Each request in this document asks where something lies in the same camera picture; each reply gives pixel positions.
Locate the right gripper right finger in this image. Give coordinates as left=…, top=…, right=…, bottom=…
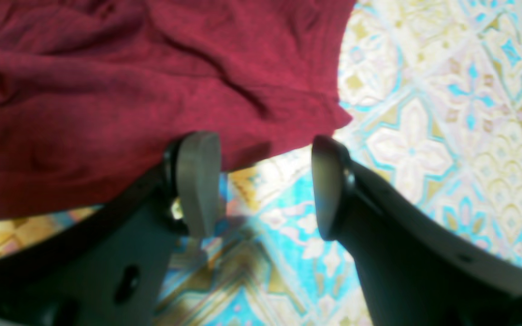
left=311, top=135, right=522, bottom=326

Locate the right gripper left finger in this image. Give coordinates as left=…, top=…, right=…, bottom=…
left=0, top=131, right=222, bottom=326

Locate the dark red t-shirt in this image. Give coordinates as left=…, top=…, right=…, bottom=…
left=0, top=0, right=356, bottom=220

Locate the patterned tablecloth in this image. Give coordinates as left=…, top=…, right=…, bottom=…
left=0, top=0, right=522, bottom=326

